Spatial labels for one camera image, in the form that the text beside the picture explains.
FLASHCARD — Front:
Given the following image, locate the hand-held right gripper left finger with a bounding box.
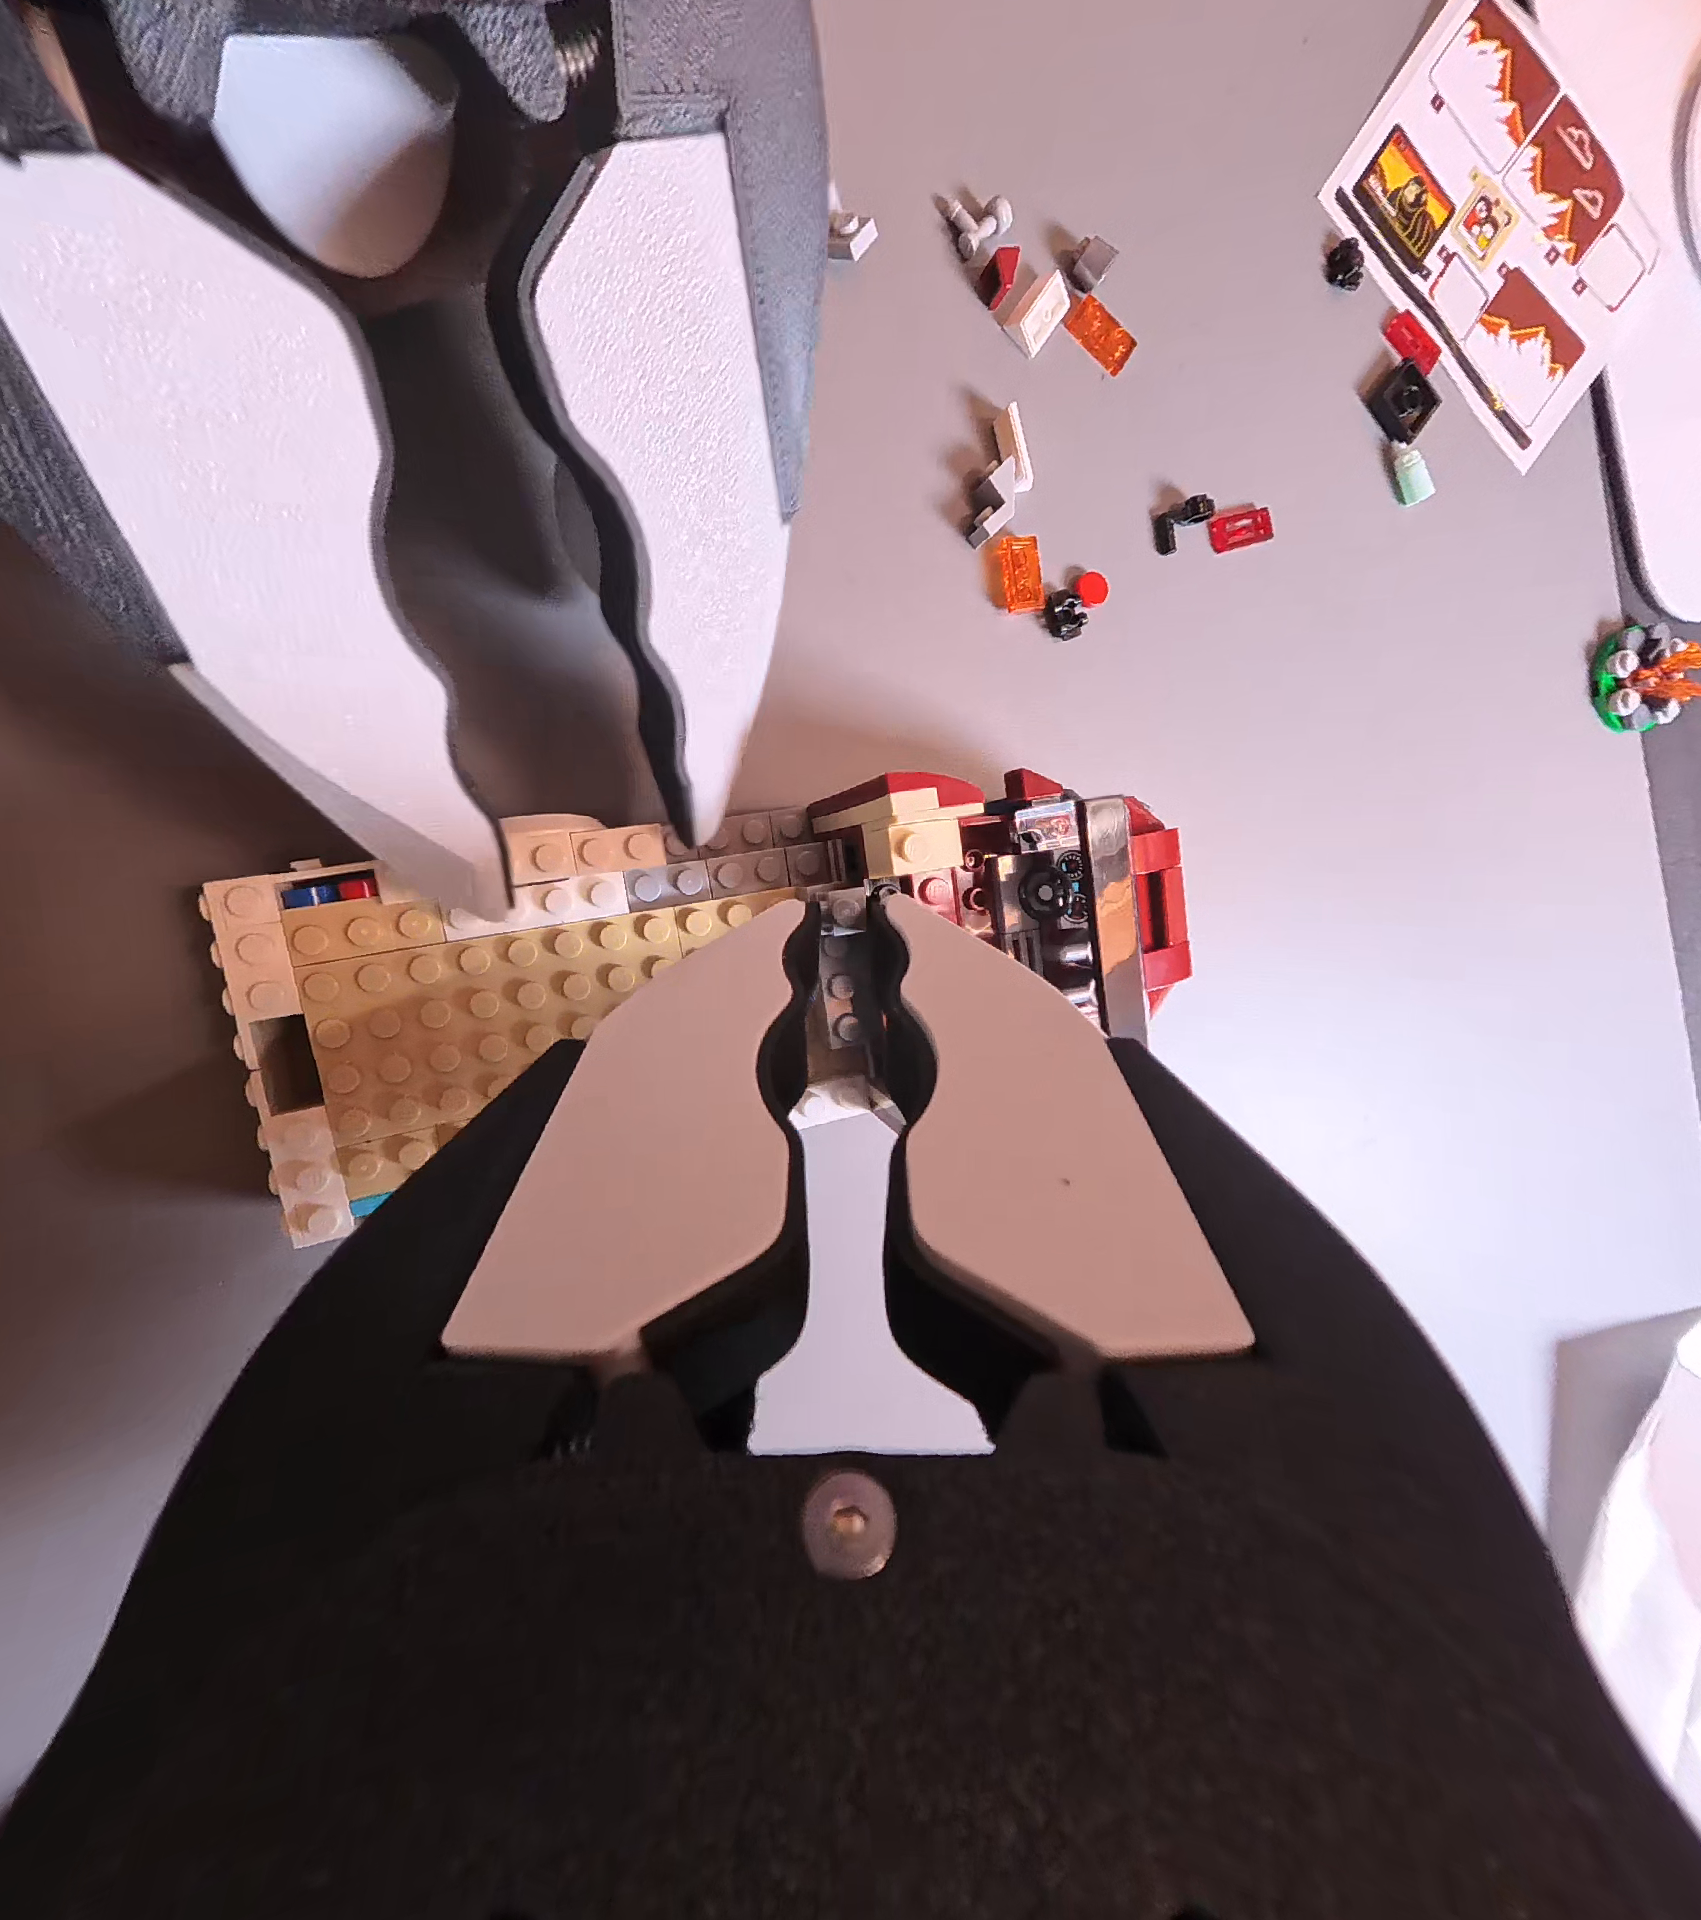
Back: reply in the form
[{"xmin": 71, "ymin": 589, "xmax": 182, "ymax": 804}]
[{"xmin": 440, "ymin": 901, "xmax": 811, "ymax": 1375}]

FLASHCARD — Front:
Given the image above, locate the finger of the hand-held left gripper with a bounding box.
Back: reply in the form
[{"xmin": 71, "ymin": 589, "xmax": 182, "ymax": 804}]
[
  {"xmin": 513, "ymin": 126, "xmax": 789, "ymax": 860},
  {"xmin": 0, "ymin": 143, "xmax": 514, "ymax": 921}
]

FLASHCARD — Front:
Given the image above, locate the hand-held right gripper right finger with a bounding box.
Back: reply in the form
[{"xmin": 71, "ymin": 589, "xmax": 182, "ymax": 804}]
[{"xmin": 877, "ymin": 894, "xmax": 1262, "ymax": 1370}]

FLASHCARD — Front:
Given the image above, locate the toy brick truck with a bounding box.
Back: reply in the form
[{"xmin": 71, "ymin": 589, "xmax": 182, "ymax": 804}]
[{"xmin": 200, "ymin": 769, "xmax": 1186, "ymax": 1250}]

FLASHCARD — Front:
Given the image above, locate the white slope brick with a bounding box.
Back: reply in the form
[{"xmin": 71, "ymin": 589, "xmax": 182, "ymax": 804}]
[{"xmin": 1002, "ymin": 270, "xmax": 1076, "ymax": 361}]

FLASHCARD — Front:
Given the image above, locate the black cube brick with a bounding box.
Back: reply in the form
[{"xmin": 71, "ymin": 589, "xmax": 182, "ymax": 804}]
[{"xmin": 1363, "ymin": 361, "xmax": 1445, "ymax": 442}]

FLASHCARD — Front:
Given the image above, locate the toy brick campfire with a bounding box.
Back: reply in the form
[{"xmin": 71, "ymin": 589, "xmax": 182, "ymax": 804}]
[{"xmin": 1589, "ymin": 623, "xmax": 1701, "ymax": 738}]

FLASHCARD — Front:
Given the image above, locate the sticker sheet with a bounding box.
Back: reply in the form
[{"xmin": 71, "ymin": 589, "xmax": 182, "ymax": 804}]
[{"xmin": 1320, "ymin": 0, "xmax": 1664, "ymax": 474}]

